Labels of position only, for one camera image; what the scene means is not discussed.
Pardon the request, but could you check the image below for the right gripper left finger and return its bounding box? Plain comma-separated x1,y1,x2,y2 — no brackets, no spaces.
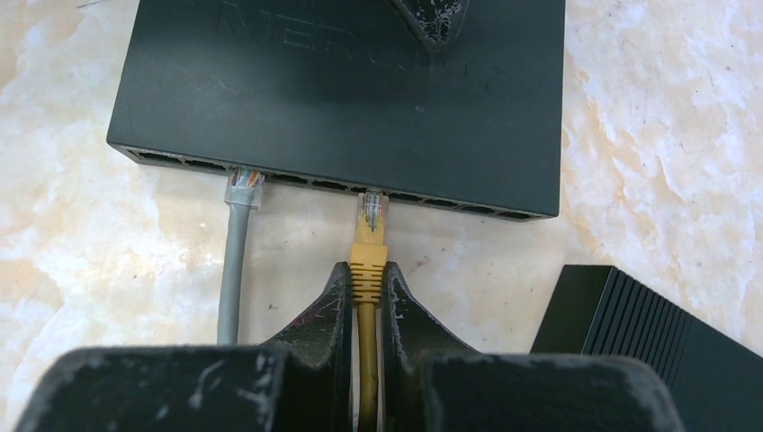
16,262,353,431

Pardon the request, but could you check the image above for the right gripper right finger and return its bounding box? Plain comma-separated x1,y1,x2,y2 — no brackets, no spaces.
381,262,684,431

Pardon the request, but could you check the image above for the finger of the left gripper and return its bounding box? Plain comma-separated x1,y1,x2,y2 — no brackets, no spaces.
390,0,470,52

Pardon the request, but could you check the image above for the black network switch box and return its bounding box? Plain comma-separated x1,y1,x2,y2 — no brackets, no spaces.
106,1,565,221

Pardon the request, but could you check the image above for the yellow ethernet cable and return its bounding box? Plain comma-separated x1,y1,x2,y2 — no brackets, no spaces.
348,190,390,432

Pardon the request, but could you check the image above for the black blue switch box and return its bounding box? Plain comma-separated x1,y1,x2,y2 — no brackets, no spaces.
531,265,762,431

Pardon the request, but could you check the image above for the grey ethernet cable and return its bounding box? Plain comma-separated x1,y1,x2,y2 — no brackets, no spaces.
215,167,266,347

